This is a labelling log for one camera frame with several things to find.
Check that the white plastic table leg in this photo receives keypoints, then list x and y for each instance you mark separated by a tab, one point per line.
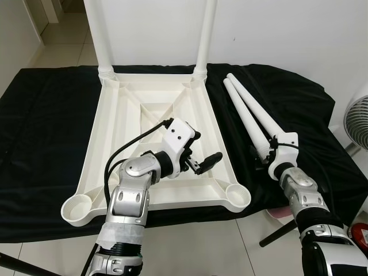
257	109
206	34
244	115
99	34

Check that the white plastic children tabletop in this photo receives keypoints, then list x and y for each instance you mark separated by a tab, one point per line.
115	115

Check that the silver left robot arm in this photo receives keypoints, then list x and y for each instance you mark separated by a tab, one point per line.
129	195

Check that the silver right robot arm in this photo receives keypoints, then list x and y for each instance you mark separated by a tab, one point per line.
299	192

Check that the pink object under table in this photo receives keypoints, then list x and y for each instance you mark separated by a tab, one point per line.
279	214

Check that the white round fan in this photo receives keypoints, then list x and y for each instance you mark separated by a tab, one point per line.
357	123

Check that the red round floor device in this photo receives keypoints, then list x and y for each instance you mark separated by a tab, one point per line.
360	236

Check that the black table cloth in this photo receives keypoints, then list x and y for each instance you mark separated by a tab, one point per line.
46	115

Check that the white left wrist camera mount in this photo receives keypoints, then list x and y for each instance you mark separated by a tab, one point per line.
179	133

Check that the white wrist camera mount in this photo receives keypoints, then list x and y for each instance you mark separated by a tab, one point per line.
286	141
179	133

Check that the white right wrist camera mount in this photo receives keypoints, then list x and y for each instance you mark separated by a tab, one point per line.
286	141

